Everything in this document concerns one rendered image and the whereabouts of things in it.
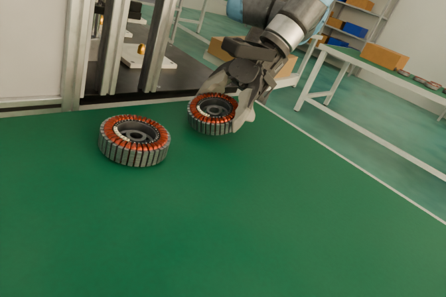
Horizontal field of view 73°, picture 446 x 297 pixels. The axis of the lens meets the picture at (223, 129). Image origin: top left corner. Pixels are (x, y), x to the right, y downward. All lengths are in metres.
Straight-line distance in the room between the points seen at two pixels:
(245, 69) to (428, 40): 6.66
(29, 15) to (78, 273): 0.36
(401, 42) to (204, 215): 6.97
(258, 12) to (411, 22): 6.59
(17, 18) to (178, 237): 0.37
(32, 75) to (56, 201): 0.23
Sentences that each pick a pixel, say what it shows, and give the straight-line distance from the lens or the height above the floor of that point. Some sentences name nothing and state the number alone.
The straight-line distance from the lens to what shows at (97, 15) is 0.78.
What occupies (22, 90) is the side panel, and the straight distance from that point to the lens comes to 0.58.
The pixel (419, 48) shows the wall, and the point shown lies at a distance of 7.20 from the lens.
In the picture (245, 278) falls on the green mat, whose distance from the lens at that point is 0.40.
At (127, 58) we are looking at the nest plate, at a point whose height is 0.78.
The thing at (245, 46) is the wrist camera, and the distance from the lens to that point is 0.56.
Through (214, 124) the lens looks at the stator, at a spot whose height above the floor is 0.79.
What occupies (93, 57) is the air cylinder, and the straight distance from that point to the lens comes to 0.79.
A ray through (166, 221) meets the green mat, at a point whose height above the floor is 0.75.
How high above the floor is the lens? 1.05
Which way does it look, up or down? 26 degrees down
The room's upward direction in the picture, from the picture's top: 20 degrees clockwise
